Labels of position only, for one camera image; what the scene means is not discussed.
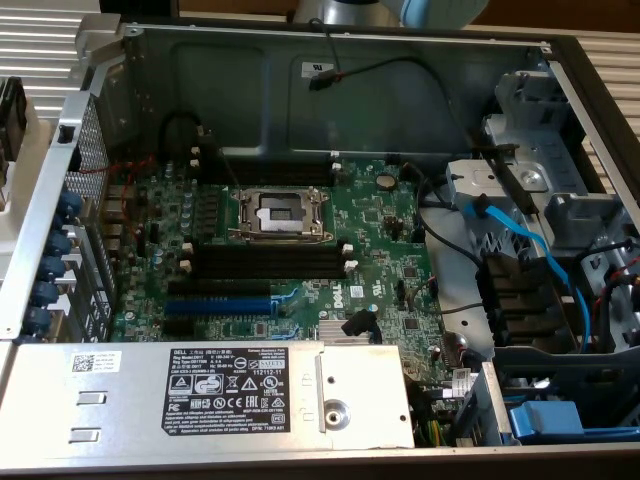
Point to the short black expansion slot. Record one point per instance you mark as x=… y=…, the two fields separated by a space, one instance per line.
x=178 y=327

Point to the dark computer part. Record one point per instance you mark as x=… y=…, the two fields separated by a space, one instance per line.
x=12 y=120

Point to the metal CPU socket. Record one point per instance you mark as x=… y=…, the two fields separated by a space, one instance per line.
x=280 y=215

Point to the blue expansion slot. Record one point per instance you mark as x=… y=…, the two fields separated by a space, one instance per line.
x=220 y=306

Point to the silver power supply black label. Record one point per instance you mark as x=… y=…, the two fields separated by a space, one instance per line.
x=125 y=400

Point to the round coin cell battery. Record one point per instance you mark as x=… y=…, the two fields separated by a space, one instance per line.
x=385 y=180

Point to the metal rear port block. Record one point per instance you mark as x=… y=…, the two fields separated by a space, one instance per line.
x=114 y=215

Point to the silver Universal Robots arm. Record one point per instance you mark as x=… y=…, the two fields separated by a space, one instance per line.
x=350 y=10

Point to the grey metal disk bay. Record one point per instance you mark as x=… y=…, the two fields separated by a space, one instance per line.
x=545 y=145

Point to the blue card retention clip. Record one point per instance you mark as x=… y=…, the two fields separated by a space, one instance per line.
x=71 y=204
x=52 y=267
x=45 y=292
x=38 y=318
x=60 y=244

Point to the white sticker on case wall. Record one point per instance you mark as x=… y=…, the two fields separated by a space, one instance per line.
x=318 y=69

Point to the grey plastic drive bracket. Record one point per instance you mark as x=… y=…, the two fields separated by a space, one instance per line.
x=467 y=175

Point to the small silver chipset heatsink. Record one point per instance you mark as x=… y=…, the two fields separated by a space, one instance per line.
x=332 y=332

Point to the long black expansion slot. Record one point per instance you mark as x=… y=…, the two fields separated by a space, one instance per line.
x=220 y=287

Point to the green Dell motherboard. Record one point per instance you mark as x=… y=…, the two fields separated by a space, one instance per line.
x=370 y=235

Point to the black RAM slot white latches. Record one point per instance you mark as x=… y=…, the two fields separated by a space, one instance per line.
x=280 y=162
x=270 y=251
x=280 y=177
x=270 y=270

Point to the open grey metal PC case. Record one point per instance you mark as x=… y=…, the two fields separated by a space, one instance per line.
x=390 y=120

